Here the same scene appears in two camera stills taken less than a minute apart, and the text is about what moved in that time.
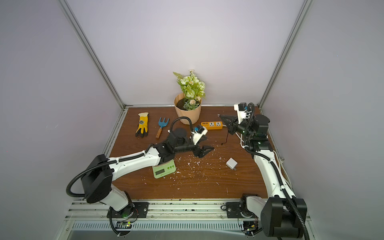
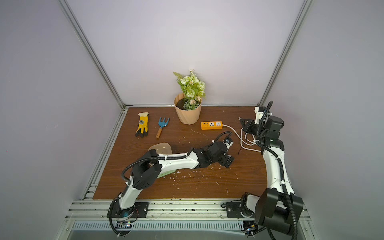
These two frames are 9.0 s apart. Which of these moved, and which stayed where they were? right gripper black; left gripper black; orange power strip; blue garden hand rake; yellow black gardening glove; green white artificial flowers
Moved: right gripper black; left gripper black
Stayed: orange power strip; yellow black gardening glove; blue garden hand rake; green white artificial flowers
